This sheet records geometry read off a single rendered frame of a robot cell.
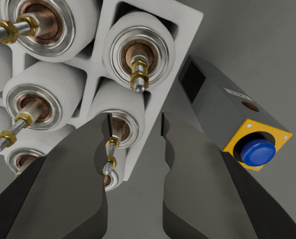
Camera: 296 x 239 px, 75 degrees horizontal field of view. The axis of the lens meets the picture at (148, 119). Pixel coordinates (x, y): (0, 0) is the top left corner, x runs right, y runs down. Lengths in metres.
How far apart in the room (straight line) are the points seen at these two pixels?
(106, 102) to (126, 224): 0.80
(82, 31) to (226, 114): 0.22
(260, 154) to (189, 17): 0.22
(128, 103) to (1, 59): 0.21
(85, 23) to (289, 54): 0.53
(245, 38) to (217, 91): 0.26
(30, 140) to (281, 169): 0.83
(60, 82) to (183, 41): 0.20
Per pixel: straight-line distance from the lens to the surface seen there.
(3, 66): 0.39
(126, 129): 0.30
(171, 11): 0.32
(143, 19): 0.25
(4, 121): 0.45
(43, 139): 0.38
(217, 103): 0.32
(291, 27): 0.62
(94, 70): 0.35
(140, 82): 0.16
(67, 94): 0.31
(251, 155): 0.27
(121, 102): 0.29
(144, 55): 0.23
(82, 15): 0.26
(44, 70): 0.32
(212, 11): 0.53
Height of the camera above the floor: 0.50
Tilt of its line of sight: 58 degrees down
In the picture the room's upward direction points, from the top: 176 degrees clockwise
